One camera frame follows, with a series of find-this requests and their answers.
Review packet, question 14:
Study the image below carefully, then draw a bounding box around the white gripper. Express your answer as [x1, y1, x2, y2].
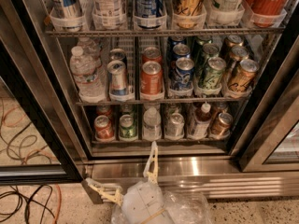
[85, 141, 175, 224]

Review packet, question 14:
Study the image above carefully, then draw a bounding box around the clear water bottle bottom shelf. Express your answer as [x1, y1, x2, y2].
[143, 107, 162, 141]

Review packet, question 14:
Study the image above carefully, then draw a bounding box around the clear water bottle shelf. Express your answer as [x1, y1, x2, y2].
[143, 107, 162, 141]
[69, 46, 106, 103]

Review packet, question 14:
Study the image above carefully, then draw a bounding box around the green can bottom shelf front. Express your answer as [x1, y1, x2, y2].
[119, 115, 136, 138]

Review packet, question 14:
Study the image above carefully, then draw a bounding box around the red can bottom shelf front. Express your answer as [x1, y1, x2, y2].
[94, 115, 114, 139]

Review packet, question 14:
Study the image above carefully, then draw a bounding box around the red can shelf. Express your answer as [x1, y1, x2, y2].
[96, 105, 113, 119]
[94, 115, 114, 139]

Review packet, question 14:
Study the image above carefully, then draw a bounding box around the silver can bottom shelf front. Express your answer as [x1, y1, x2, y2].
[166, 113, 184, 137]

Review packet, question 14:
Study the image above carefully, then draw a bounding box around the silver can shelf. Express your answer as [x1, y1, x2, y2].
[166, 113, 184, 137]
[166, 103, 182, 115]

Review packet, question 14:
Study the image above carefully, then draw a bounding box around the green can bottom shelf rear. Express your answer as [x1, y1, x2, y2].
[121, 104, 135, 116]

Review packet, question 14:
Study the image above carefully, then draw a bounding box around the red can bottom shelf rear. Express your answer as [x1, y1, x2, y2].
[96, 105, 113, 119]

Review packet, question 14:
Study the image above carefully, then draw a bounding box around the silver can bottom shelf rear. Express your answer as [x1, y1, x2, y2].
[166, 103, 182, 115]

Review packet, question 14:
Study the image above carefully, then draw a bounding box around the brown juice bottle white cap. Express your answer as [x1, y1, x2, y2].
[188, 103, 211, 140]

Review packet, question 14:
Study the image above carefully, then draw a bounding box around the left glass fridge door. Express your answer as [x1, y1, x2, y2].
[0, 35, 82, 185]

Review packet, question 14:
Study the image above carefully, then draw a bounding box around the glass fridge door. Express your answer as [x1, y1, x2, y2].
[0, 35, 82, 185]
[239, 73, 299, 172]

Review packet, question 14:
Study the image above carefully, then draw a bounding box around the copper can bottom shelf front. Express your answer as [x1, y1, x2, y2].
[210, 112, 233, 135]

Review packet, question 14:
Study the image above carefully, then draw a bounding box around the copper can shelf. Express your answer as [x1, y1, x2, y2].
[212, 102, 228, 115]
[210, 112, 233, 135]

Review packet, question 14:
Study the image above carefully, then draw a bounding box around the clear water bottle middle shelf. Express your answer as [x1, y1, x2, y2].
[69, 46, 106, 103]

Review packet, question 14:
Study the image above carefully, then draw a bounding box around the orange can front middle shelf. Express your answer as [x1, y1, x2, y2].
[141, 61, 163, 95]

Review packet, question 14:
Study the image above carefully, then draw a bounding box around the orange can shelf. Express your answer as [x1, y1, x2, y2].
[142, 47, 162, 63]
[141, 61, 163, 95]

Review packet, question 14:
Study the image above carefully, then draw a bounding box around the copper can bottom shelf rear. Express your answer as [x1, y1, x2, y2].
[212, 102, 228, 115]

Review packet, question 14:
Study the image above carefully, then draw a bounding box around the orange can rear middle shelf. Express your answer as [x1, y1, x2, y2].
[142, 47, 162, 63]

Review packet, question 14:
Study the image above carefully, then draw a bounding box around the rear water bottle middle shelf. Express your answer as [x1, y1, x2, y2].
[78, 37, 102, 68]

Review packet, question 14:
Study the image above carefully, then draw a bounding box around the right glass fridge door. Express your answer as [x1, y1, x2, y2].
[239, 73, 299, 172]

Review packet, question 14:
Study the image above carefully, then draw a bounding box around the white label bottle top shelf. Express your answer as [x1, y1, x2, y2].
[93, 0, 125, 29]

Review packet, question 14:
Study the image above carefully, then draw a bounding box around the yellow can top shelf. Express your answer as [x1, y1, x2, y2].
[172, 0, 204, 29]

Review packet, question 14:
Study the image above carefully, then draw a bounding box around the blue white can top shelf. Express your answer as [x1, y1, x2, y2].
[51, 0, 82, 32]

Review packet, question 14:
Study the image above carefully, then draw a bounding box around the green white can top shelf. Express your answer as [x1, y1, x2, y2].
[210, 0, 242, 24]

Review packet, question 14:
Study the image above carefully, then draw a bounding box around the clear plastic bin on floor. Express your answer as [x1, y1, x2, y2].
[110, 190, 213, 224]

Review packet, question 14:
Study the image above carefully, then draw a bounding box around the silver blue can front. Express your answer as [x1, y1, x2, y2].
[107, 60, 128, 95]

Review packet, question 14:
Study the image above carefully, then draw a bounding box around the silver blue can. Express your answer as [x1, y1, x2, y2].
[107, 60, 128, 95]
[109, 48, 127, 63]

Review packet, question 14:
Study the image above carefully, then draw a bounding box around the silver blue can rear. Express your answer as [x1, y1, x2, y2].
[109, 48, 127, 63]

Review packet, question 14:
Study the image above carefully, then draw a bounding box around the blue can middle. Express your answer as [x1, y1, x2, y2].
[171, 43, 191, 61]

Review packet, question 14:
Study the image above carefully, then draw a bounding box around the gold can front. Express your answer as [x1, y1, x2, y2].
[227, 59, 259, 92]

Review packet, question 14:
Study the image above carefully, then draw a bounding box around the gold can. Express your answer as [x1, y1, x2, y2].
[225, 45, 249, 69]
[221, 35, 244, 52]
[227, 59, 259, 92]

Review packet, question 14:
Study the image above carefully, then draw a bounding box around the green can middle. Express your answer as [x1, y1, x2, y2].
[196, 43, 221, 66]

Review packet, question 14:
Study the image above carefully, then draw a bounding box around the gold can middle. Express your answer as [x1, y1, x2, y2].
[225, 45, 249, 69]

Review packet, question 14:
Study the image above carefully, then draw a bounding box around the gold can rear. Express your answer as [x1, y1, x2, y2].
[221, 35, 244, 52]

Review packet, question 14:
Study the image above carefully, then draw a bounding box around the red coca cola can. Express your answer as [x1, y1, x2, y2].
[245, 0, 287, 27]

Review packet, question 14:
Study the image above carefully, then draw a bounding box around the orange cable on floor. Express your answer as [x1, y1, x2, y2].
[0, 98, 63, 224]

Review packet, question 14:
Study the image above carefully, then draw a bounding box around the black cable on floor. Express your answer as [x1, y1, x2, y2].
[0, 121, 56, 224]

